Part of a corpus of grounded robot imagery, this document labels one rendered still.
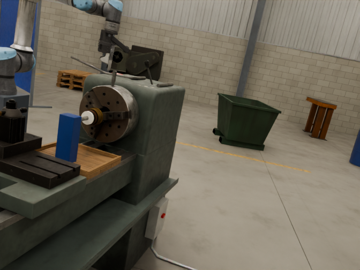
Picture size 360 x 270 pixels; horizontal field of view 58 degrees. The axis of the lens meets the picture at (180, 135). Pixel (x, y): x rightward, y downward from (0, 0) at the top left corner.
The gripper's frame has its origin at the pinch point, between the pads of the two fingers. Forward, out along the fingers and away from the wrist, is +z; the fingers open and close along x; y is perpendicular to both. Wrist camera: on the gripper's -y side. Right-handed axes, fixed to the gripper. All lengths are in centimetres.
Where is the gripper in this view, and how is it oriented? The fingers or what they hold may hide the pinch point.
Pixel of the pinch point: (108, 69)
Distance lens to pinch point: 182.8
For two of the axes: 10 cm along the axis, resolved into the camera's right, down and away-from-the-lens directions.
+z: -2.2, 9.4, 2.4
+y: -9.4, -1.5, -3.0
